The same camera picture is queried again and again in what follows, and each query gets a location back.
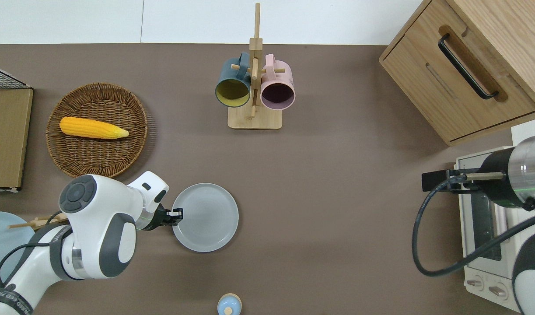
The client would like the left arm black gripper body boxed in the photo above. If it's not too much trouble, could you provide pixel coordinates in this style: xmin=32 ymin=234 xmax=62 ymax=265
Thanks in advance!
xmin=150 ymin=204 xmax=174 ymax=231

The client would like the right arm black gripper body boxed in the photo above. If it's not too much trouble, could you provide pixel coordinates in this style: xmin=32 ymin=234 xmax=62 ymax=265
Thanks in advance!
xmin=422 ymin=170 xmax=452 ymax=192

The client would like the gray ceramic plate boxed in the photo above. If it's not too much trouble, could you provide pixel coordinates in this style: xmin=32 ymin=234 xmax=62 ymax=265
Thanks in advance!
xmin=171 ymin=183 xmax=239 ymax=253

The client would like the wooden plate rack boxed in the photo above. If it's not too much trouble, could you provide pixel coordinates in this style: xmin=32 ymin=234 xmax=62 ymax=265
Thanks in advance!
xmin=8 ymin=213 xmax=71 ymax=230

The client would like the light blue plate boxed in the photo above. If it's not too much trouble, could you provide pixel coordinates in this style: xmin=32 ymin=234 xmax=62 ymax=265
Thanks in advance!
xmin=0 ymin=211 xmax=36 ymax=293

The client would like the white toaster oven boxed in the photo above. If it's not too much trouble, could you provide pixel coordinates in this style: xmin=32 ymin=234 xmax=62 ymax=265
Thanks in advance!
xmin=455 ymin=147 xmax=535 ymax=302

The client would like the brown wicker basket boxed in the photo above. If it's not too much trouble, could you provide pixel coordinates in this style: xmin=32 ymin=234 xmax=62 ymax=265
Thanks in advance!
xmin=45 ymin=82 xmax=149 ymax=179

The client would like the wooden drawer cabinet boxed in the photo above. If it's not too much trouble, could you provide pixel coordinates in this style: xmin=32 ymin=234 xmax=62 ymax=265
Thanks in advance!
xmin=379 ymin=0 xmax=535 ymax=146

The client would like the brown table mat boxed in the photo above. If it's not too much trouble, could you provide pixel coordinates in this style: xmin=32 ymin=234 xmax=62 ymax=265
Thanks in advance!
xmin=0 ymin=43 xmax=535 ymax=315

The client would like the blue dome on wooden base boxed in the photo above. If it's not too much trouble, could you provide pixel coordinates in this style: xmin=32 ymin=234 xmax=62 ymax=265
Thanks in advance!
xmin=218 ymin=293 xmax=242 ymax=315

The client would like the yellow corn cob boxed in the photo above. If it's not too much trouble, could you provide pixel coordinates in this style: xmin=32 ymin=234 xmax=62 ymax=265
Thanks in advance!
xmin=59 ymin=117 xmax=130 ymax=140

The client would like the wooden mug tree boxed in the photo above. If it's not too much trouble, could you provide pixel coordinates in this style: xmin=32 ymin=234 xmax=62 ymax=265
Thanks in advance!
xmin=228 ymin=3 xmax=283 ymax=130

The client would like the teal mug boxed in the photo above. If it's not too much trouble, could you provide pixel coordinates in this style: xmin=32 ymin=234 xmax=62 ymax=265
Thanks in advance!
xmin=215 ymin=52 xmax=252 ymax=109

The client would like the pink mug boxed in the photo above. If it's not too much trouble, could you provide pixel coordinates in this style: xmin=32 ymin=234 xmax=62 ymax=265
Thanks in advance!
xmin=260 ymin=54 xmax=296 ymax=111

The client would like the wooden board shelf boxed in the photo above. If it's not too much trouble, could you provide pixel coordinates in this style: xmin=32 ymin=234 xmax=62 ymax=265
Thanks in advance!
xmin=0 ymin=87 xmax=34 ymax=191

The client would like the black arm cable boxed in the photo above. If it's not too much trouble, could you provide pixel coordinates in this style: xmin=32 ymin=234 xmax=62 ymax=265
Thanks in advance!
xmin=0 ymin=210 xmax=71 ymax=289
xmin=413 ymin=174 xmax=535 ymax=277

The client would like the black drawer handle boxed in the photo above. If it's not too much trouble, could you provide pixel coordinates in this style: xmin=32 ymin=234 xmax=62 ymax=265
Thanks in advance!
xmin=438 ymin=34 xmax=500 ymax=100

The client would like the paper-lined black wire box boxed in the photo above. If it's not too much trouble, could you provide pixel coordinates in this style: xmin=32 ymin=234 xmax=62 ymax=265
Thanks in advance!
xmin=0 ymin=65 xmax=34 ymax=193

